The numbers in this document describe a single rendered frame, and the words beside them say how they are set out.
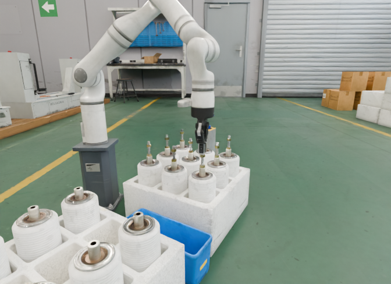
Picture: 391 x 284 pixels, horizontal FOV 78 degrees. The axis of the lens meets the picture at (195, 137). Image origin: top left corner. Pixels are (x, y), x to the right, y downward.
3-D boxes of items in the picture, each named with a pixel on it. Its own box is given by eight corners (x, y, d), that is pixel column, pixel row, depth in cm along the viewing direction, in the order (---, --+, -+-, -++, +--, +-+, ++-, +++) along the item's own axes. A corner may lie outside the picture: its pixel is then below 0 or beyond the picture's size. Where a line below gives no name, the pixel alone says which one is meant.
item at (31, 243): (18, 282, 63) (3, 222, 58) (55, 259, 71) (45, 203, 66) (36, 300, 58) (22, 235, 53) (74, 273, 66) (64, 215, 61)
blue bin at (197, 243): (120, 252, 83) (117, 222, 79) (143, 235, 92) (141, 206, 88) (195, 293, 67) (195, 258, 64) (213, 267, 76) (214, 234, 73)
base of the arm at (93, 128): (81, 145, 101) (75, 105, 97) (91, 139, 110) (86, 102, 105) (103, 145, 101) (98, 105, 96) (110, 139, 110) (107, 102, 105)
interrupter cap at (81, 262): (65, 262, 46) (64, 259, 46) (99, 240, 52) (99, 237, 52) (89, 280, 42) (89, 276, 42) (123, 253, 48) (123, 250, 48)
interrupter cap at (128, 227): (115, 229, 56) (114, 226, 56) (139, 213, 62) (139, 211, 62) (138, 241, 52) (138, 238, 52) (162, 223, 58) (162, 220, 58)
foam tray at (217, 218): (125, 222, 99) (122, 182, 94) (178, 185, 132) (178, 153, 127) (210, 258, 80) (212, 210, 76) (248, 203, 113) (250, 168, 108)
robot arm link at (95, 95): (84, 63, 102) (89, 104, 107) (69, 63, 93) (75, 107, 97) (105, 63, 101) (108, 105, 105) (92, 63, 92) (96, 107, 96)
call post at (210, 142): (197, 184, 133) (197, 129, 125) (203, 179, 139) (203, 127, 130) (209, 187, 129) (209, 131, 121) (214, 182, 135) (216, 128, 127)
